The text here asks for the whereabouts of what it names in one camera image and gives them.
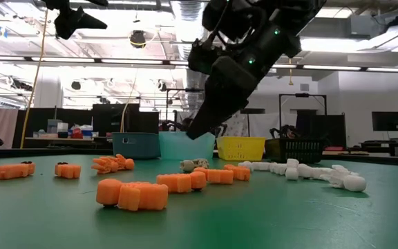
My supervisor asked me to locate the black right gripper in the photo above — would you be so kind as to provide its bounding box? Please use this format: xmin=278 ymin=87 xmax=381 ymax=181
xmin=186 ymin=24 xmax=292 ymax=140

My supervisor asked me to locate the small orange toy piece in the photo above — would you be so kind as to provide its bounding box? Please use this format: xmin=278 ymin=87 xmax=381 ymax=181
xmin=223 ymin=164 xmax=252 ymax=182

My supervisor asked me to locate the orange toy limb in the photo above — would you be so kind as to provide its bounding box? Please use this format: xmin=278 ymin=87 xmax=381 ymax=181
xmin=193 ymin=167 xmax=235 ymax=185
xmin=155 ymin=171 xmax=207 ymax=194
xmin=0 ymin=161 xmax=37 ymax=181

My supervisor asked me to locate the orange skeleton hand toy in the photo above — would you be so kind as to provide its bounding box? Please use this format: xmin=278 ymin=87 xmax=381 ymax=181
xmin=91 ymin=156 xmax=120 ymax=175

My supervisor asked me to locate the small orange toy block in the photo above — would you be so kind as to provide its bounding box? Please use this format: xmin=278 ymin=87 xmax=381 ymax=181
xmin=54 ymin=162 xmax=82 ymax=180

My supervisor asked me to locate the long ceiling light strip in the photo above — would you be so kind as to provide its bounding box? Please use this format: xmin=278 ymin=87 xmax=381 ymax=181
xmin=0 ymin=55 xmax=189 ymax=68
xmin=271 ymin=63 xmax=398 ymax=73

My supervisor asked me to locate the white patterned sheet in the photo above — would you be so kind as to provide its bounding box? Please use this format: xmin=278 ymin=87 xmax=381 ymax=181
xmin=219 ymin=111 xmax=299 ymax=139

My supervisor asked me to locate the yellow plastic basket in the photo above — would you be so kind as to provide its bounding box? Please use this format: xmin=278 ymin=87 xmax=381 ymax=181
xmin=216 ymin=136 xmax=267 ymax=162

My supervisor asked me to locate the light teal plastic bin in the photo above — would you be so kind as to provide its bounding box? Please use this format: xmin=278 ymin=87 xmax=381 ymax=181
xmin=158 ymin=131 xmax=216 ymax=161

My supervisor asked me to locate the black plastic basket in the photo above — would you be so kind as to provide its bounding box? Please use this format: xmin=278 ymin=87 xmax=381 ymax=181
xmin=265 ymin=138 xmax=327 ymax=164

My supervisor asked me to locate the blue-grey plastic bin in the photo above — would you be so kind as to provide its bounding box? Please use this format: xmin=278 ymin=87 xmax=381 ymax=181
xmin=111 ymin=132 xmax=161 ymax=160

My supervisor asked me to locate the black partition panel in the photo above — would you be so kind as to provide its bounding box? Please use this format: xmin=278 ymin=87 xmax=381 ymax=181
xmin=91 ymin=102 xmax=160 ymax=134
xmin=12 ymin=107 xmax=93 ymax=149

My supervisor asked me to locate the clear plastic container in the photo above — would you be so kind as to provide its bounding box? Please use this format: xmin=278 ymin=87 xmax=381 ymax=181
xmin=46 ymin=119 xmax=63 ymax=134

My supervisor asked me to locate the blue and white box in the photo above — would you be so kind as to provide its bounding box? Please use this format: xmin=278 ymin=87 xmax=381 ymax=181
xmin=80 ymin=124 xmax=95 ymax=138

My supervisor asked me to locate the black computer monitor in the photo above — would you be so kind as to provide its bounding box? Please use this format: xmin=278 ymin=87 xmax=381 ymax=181
xmin=371 ymin=111 xmax=398 ymax=132

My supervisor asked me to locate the black desk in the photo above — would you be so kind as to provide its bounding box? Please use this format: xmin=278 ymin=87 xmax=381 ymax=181
xmin=359 ymin=137 xmax=398 ymax=156

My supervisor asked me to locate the black metal frame stand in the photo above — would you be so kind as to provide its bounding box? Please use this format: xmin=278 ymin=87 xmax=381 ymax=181
xmin=278 ymin=92 xmax=328 ymax=139
xmin=165 ymin=88 xmax=207 ymax=134

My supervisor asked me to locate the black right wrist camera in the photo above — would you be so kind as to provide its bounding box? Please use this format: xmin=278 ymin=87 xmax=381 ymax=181
xmin=187 ymin=37 xmax=220 ymax=75

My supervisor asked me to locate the black overhead camera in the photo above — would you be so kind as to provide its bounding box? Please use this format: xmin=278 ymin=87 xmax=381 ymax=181
xmin=129 ymin=30 xmax=148 ymax=49

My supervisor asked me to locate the silver air duct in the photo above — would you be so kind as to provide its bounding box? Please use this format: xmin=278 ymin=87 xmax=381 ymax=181
xmin=170 ymin=0 xmax=209 ymax=115

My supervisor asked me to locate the yellow extension cable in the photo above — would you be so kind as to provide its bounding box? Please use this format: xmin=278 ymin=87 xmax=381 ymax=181
xmin=19 ymin=9 xmax=49 ymax=149

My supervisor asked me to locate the thin beige hanging cable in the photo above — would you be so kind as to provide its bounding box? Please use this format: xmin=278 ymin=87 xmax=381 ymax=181
xmin=120 ymin=77 xmax=138 ymax=133

